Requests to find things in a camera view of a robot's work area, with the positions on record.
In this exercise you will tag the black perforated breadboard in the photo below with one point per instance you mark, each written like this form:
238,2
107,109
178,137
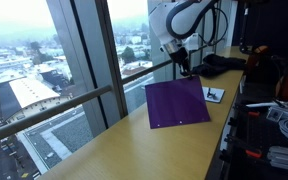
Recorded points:
247,136

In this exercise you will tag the long aluminium extrusion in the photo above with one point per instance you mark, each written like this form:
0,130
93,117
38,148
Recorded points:
285,158

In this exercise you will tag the black cloth bag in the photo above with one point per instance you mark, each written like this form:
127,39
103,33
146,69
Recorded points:
220,63

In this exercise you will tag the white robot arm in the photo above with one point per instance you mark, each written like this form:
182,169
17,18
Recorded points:
184,20

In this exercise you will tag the grey metal window railing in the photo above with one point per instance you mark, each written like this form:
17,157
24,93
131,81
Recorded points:
50,111

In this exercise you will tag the purple cloth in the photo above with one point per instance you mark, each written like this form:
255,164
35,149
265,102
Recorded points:
177,103

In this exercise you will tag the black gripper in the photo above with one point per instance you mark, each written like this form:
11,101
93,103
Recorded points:
180,58

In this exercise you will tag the short aluminium extrusion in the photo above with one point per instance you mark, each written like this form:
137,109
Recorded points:
284,113

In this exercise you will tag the black binder clip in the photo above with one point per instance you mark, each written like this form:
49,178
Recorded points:
211,94

